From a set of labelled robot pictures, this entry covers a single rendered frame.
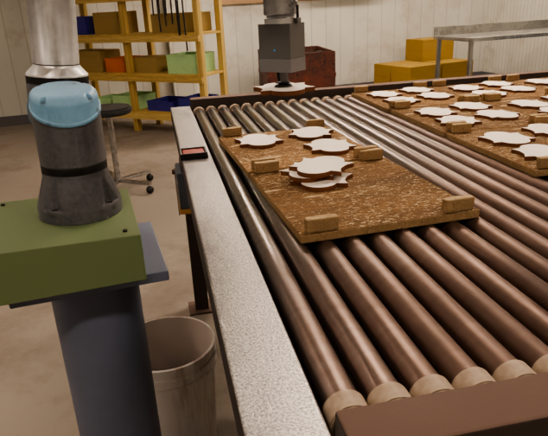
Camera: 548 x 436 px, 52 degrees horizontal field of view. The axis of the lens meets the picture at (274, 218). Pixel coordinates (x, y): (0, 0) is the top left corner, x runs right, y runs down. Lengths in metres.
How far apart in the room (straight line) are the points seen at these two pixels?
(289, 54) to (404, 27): 7.79
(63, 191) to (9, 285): 0.18
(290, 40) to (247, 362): 0.78
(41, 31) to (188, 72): 5.00
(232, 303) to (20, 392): 1.65
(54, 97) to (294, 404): 0.65
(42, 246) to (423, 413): 0.66
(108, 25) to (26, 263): 5.89
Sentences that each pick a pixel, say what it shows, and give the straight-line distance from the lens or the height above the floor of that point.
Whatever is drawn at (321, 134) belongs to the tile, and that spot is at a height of 0.95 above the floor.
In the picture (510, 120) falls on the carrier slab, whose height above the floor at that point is 0.94.
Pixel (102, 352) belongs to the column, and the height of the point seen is 0.70.
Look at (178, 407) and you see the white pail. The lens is 1.74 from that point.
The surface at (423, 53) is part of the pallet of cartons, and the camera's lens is 8.47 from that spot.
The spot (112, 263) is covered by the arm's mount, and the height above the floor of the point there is 0.91.
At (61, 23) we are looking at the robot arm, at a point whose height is 1.29.
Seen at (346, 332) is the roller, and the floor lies 0.92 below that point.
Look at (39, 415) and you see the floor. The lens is 2.24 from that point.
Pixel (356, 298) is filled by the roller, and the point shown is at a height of 0.91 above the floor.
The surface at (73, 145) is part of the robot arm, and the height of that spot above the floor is 1.10.
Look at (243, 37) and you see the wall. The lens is 8.05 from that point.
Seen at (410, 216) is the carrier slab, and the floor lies 0.94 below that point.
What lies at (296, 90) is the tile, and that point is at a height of 1.13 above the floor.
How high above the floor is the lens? 1.31
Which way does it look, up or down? 21 degrees down
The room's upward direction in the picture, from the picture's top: 3 degrees counter-clockwise
